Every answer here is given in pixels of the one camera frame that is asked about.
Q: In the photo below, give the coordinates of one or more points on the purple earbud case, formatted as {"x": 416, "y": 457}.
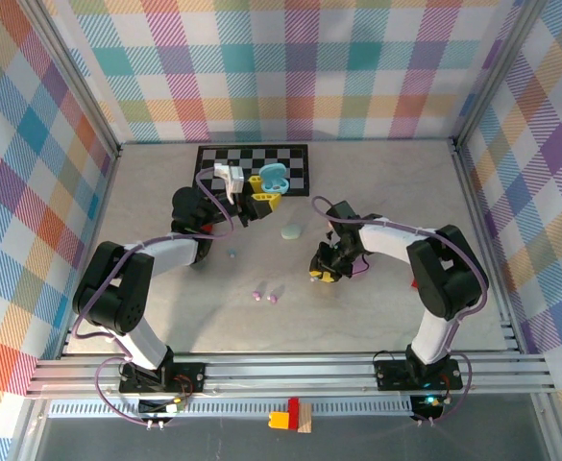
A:
{"x": 361, "y": 264}

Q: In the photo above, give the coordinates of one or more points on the mint green earbud case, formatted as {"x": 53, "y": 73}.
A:
{"x": 291, "y": 232}

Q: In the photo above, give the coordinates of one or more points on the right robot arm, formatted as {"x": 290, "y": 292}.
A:
{"x": 391, "y": 240}

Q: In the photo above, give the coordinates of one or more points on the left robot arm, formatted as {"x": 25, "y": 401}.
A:
{"x": 165, "y": 252}

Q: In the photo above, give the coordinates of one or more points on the black grey chessboard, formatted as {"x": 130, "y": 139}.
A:
{"x": 256, "y": 156}

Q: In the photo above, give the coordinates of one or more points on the purple earbud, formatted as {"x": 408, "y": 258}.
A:
{"x": 257, "y": 294}
{"x": 273, "y": 298}

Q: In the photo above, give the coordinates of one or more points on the red toy brick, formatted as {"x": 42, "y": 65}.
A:
{"x": 293, "y": 413}

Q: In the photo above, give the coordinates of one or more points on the tan toy brick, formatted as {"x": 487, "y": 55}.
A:
{"x": 305, "y": 418}

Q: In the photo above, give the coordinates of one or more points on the yellow toy brick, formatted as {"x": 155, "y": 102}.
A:
{"x": 278, "y": 420}

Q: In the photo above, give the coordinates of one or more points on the small electronics board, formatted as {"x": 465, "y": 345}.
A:
{"x": 165, "y": 407}
{"x": 427, "y": 405}

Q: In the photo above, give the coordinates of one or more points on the aluminium mounting rail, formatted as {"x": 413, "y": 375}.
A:
{"x": 285, "y": 370}

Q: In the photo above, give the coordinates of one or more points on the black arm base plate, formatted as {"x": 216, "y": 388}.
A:
{"x": 191, "y": 379}
{"x": 388, "y": 374}

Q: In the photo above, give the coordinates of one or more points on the aluminium side rail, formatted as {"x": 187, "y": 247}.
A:
{"x": 471, "y": 192}

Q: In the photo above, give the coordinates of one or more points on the aluminium frame post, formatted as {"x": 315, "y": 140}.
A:
{"x": 80, "y": 81}
{"x": 496, "y": 72}

